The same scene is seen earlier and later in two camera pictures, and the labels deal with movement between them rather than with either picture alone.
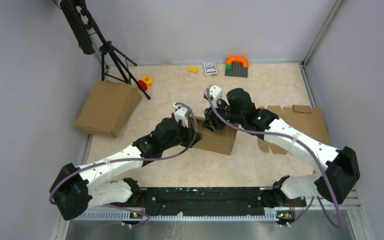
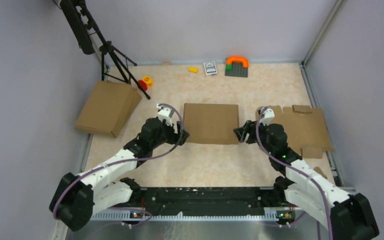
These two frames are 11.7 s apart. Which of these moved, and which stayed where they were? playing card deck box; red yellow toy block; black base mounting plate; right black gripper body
Moved: right black gripper body
Stayed: playing card deck box; red yellow toy block; black base mounting plate
